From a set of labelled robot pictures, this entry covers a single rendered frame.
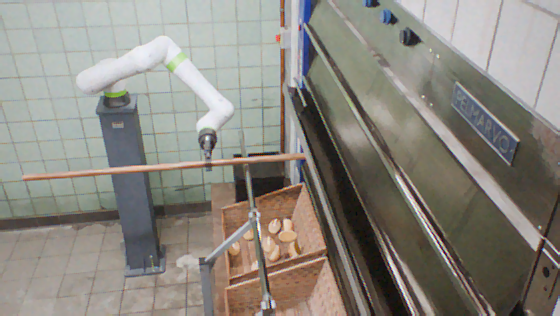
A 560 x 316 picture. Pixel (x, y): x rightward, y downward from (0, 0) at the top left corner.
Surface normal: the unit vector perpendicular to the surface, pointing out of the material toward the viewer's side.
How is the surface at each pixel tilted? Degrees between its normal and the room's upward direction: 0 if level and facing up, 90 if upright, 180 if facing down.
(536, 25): 90
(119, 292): 0
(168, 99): 90
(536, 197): 90
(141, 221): 90
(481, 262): 70
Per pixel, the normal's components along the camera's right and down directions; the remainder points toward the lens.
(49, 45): 0.15, 0.51
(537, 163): -0.99, 0.07
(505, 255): -0.93, -0.22
